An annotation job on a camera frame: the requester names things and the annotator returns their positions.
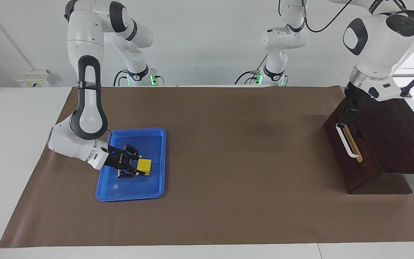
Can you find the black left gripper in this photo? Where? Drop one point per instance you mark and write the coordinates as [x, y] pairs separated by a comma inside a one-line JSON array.
[[355, 95]]

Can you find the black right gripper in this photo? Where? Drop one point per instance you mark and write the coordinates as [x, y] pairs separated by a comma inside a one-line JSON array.
[[115, 157]]

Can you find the yellow cube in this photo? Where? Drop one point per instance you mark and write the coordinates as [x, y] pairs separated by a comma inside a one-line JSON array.
[[144, 166]]

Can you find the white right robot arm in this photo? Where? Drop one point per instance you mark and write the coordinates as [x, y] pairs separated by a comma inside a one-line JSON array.
[[88, 118]]

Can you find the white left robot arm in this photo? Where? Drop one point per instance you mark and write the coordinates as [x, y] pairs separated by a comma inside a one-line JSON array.
[[376, 46]]

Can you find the blue plastic tray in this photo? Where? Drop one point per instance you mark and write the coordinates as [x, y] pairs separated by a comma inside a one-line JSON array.
[[131, 189]]

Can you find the dark brown wooden cabinet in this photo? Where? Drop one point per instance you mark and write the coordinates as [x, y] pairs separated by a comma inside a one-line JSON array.
[[401, 144]]

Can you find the brown table mat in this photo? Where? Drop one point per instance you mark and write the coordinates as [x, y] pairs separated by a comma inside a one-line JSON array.
[[228, 180]]

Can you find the white wall socket box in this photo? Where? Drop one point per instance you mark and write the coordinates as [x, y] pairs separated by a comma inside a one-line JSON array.
[[32, 79]]

